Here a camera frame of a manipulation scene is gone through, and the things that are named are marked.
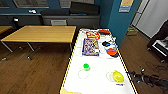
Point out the yellow-green plastic colander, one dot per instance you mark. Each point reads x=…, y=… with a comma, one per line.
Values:
x=118, y=77

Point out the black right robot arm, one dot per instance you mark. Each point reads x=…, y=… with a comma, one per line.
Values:
x=156, y=80

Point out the stack of plastic bowls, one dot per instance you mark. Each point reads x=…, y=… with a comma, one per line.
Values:
x=112, y=51

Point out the blue plastic bowl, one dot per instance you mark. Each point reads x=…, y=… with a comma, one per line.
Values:
x=112, y=46

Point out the yellow air hockey table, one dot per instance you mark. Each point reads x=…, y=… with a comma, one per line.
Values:
x=96, y=66

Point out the brown cardboard box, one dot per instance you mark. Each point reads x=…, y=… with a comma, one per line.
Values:
x=132, y=31

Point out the colourful board game box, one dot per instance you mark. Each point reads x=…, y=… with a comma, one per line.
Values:
x=90, y=47

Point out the orange red plastic bowl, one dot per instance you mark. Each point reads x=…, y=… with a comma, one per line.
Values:
x=93, y=34

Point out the white framed glass door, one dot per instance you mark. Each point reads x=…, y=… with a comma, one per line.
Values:
x=140, y=13

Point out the interior glass window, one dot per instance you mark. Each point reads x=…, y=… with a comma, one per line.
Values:
x=76, y=2
x=30, y=3

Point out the wooden top office table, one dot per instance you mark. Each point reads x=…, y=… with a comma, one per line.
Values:
x=4, y=29
x=40, y=33

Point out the framed yellow wall plaque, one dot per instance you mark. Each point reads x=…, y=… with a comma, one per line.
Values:
x=126, y=6

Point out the dark wall bench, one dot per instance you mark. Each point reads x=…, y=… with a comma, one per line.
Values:
x=23, y=19

